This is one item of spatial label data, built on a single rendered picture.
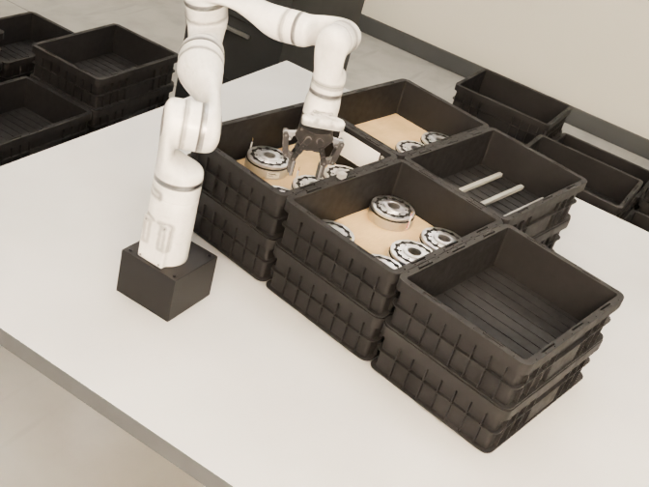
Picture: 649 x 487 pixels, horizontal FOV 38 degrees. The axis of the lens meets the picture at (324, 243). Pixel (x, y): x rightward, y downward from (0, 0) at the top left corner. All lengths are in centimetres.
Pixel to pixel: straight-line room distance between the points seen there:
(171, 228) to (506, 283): 73
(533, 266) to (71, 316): 95
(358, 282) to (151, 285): 40
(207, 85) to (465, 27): 379
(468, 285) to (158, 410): 71
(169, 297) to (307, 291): 29
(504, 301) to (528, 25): 350
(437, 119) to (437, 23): 300
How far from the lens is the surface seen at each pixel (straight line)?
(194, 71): 183
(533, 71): 539
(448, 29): 553
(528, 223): 220
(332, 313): 189
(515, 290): 203
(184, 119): 169
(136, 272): 186
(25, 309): 186
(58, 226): 209
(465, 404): 177
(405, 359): 181
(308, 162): 226
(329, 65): 193
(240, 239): 202
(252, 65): 369
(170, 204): 176
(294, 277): 194
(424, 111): 259
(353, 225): 205
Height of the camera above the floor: 186
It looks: 32 degrees down
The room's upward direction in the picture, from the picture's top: 16 degrees clockwise
